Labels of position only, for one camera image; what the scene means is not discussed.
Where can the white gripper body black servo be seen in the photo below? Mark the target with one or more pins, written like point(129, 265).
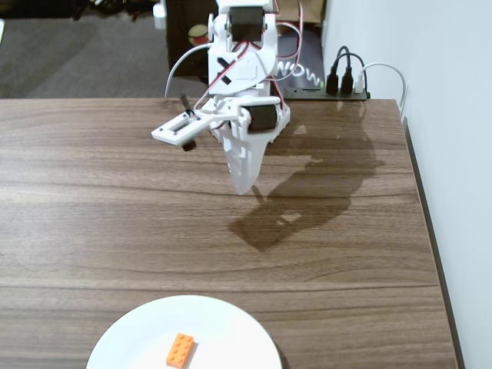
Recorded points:
point(263, 118)

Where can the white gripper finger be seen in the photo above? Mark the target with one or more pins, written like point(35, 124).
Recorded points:
point(232, 150)
point(251, 165)

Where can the orange lego block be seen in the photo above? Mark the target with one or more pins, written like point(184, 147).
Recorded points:
point(180, 350)

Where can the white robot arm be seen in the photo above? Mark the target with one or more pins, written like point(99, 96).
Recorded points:
point(238, 77)

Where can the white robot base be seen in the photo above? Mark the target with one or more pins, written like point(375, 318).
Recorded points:
point(286, 115)

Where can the white round plate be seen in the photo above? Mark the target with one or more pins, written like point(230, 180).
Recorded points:
point(230, 338)

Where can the black power strip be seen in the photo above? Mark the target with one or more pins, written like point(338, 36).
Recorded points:
point(307, 95)

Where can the dark bag white lettering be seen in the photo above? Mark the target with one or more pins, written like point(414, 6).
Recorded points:
point(307, 50)

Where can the round red yellow object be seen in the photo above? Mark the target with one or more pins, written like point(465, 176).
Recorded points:
point(199, 35)

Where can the brown paper bag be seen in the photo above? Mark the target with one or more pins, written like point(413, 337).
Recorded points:
point(311, 11)

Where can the dark brown cabinet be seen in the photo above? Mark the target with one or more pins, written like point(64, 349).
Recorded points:
point(180, 23)

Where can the small white container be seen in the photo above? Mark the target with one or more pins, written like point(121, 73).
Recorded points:
point(159, 15)

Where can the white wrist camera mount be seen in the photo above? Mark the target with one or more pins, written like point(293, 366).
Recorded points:
point(173, 130)

